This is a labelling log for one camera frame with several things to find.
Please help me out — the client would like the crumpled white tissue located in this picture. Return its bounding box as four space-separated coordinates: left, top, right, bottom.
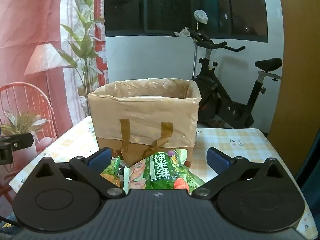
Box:
174 27 192 37

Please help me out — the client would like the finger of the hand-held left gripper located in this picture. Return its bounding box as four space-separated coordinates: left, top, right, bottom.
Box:
0 132 34 152

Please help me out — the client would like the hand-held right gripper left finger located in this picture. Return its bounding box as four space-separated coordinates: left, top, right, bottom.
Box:
32 147 125 198

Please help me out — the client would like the checked tablecloth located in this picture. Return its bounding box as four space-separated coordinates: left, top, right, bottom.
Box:
9 116 313 239

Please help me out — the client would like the small green snack packet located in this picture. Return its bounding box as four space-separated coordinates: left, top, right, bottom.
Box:
100 156 125 188

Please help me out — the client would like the brown box with plastic liner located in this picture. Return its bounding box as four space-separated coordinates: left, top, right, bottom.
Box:
87 78 202 167

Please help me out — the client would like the large green snack packet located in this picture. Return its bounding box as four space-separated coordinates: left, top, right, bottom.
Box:
124 149 206 190

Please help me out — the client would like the dark window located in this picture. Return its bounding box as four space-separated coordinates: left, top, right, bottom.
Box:
104 0 269 43

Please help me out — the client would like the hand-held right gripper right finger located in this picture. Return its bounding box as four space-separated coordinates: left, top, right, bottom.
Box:
191 147 288 199

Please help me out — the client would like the white plastic bag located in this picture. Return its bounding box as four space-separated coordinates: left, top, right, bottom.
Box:
194 9 208 24

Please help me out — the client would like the black exercise bike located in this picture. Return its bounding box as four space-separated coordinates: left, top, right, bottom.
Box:
189 29 283 129

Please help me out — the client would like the pink printed backdrop cloth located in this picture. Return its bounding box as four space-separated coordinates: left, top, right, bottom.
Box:
0 0 109 205

